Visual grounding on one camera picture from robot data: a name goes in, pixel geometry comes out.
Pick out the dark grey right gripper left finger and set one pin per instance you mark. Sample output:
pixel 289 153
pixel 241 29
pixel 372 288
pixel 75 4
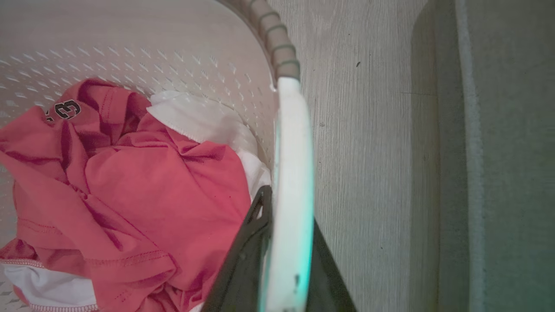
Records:
pixel 243 268

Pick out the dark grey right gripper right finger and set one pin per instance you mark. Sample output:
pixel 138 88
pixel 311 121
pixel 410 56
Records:
pixel 325 277

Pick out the white perforated plastic laundry basket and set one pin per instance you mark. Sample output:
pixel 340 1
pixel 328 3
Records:
pixel 290 173

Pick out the red shirt with black number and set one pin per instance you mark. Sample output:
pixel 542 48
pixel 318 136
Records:
pixel 143 195

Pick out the white cloth garment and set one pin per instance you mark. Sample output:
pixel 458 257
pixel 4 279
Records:
pixel 208 125

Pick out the grey sofa base with piping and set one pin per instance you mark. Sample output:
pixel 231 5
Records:
pixel 490 156

